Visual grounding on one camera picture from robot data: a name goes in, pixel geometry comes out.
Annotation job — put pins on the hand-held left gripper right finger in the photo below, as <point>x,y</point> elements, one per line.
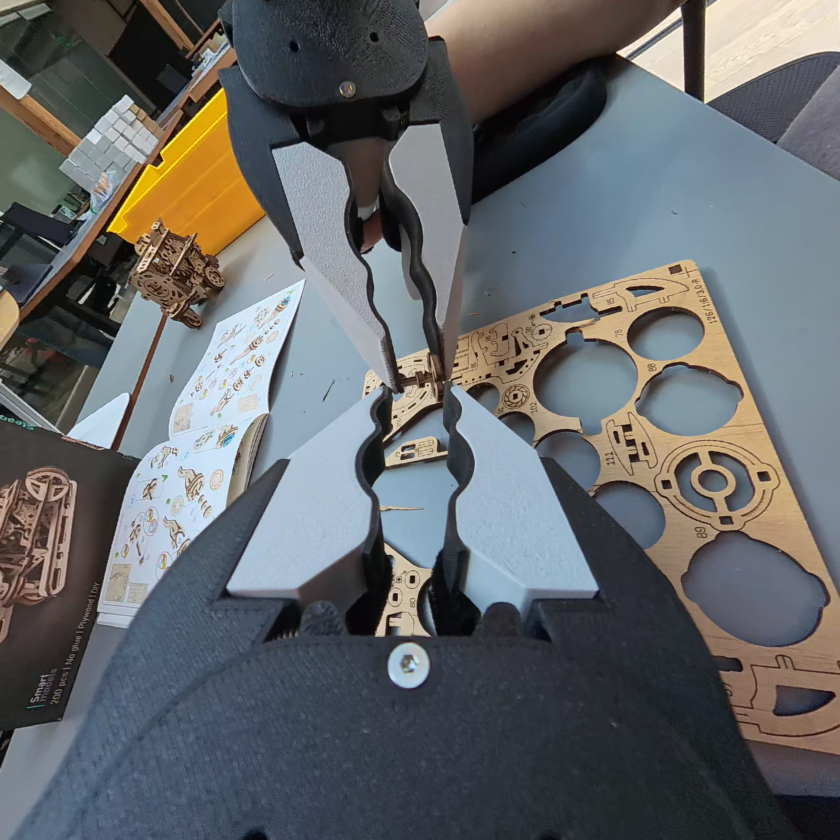
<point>518,518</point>

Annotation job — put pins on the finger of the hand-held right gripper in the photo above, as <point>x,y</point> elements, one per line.
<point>443,210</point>
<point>321,236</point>

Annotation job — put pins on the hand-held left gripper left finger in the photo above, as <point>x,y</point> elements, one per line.
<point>308,525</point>

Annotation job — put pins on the small wooden gear assembly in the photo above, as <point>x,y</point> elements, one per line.
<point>417,379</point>

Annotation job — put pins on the person's right forearm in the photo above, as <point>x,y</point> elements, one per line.
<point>525,46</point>

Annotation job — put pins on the assembled wooden model vehicle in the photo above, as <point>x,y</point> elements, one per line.
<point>174,269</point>

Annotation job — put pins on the laser-cut plywood parts sheet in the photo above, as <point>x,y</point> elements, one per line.
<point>774,420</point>

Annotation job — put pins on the black model kit box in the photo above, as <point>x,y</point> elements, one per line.
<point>39,590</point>

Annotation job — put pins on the person's right hand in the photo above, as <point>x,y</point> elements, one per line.
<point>369,228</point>

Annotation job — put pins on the wooden toothpick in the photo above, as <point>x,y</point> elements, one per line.
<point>400,508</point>

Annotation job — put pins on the yellow plastic bin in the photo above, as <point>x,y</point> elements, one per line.
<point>197,170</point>

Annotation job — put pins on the illustrated instruction booklet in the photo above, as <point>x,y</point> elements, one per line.
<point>216,407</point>

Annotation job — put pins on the stack of small white boxes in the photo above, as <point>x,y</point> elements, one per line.
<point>111,144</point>

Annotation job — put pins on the white paper sheet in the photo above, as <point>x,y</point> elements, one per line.
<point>102,423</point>

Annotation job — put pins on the black metal chair leg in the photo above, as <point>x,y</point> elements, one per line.
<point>694,46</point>

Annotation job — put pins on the black office chair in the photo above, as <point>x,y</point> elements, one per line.
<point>768,92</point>

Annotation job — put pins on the dark grey office chair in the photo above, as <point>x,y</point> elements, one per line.
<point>817,138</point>

